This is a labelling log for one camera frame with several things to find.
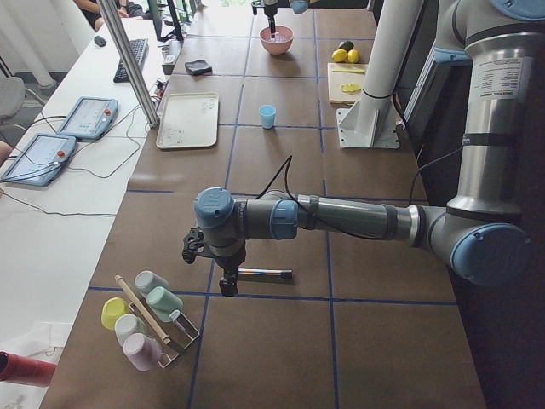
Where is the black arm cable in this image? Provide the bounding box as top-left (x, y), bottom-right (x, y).
top-left (255, 155), bottom-right (465, 239)

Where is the yellow lemon left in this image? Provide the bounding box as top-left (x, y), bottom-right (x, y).
top-left (331, 49), bottom-right (348, 63)

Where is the teach pendant far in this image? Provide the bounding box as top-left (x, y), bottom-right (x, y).
top-left (57, 96), bottom-right (118, 140)

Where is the yellow cup on rack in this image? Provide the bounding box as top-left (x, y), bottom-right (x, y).
top-left (100, 297), bottom-right (129, 331)

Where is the teach pendant near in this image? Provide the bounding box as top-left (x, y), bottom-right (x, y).
top-left (1, 134), bottom-right (77, 187)

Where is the steel muddler with black tip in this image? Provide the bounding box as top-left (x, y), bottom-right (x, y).
top-left (238, 268), bottom-right (293, 280)

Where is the white wire cup rack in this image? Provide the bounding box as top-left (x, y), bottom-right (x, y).
top-left (129, 300), bottom-right (200, 369)

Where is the lemon slices stack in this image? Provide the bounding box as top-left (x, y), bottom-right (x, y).
top-left (340, 83), bottom-right (361, 94)

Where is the yellow lemon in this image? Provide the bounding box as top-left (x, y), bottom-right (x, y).
top-left (331, 49), bottom-right (348, 63)
top-left (347, 49), bottom-right (360, 64)

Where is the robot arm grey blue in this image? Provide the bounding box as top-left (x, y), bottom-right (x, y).
top-left (182, 1), bottom-right (544, 297)
top-left (252, 0), bottom-right (310, 38)

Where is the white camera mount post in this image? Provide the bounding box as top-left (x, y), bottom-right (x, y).
top-left (336, 0), bottom-right (424, 149)

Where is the black computer mouse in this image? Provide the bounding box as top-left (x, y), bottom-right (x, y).
top-left (94, 36), bottom-right (106, 47)

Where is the cream bear serving tray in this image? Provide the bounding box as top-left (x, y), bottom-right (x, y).
top-left (156, 92), bottom-right (219, 150)

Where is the pink cup on rack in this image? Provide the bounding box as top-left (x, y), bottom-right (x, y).
top-left (123, 333), bottom-right (163, 372)

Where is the black keyboard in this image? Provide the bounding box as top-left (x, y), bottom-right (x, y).
top-left (112, 37), bottom-right (150, 84)

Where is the light blue plastic cup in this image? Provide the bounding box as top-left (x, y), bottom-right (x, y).
top-left (259, 105), bottom-right (277, 130)

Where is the black monitor stand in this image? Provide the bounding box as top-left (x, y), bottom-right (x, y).
top-left (147, 0), bottom-right (184, 43)

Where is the bamboo cutting board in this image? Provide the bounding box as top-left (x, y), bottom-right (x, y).
top-left (327, 62), bottom-right (368, 103)

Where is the pink bowl of ice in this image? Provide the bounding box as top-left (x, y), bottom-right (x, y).
top-left (260, 26), bottom-right (294, 55)

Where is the wooden rack handle rod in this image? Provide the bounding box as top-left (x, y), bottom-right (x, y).
top-left (114, 274), bottom-right (170, 345)

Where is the yellow lemon right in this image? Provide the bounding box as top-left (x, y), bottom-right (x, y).
top-left (347, 49), bottom-right (360, 64)

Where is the teach pendant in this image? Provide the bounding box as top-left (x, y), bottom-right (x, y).
top-left (1, 134), bottom-right (77, 187)
top-left (57, 96), bottom-right (118, 140)

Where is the green avocado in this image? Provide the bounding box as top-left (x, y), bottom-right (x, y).
top-left (338, 40), bottom-right (354, 52)

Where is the pale grey cup on rack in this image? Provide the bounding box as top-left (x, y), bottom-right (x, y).
top-left (114, 314), bottom-right (148, 347)

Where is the mint green cup on rack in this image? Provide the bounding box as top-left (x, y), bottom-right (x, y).
top-left (146, 286), bottom-right (183, 322)

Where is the grey folded cloth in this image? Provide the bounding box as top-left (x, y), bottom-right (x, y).
top-left (184, 59), bottom-right (213, 76)

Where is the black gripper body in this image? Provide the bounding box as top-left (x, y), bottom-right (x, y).
top-left (262, 0), bottom-right (278, 21)
top-left (215, 245), bottom-right (246, 273)

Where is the aluminium frame post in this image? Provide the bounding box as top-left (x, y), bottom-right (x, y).
top-left (97, 0), bottom-right (159, 129)

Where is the red bottle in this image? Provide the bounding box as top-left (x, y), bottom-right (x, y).
top-left (1, 351), bottom-right (57, 387)

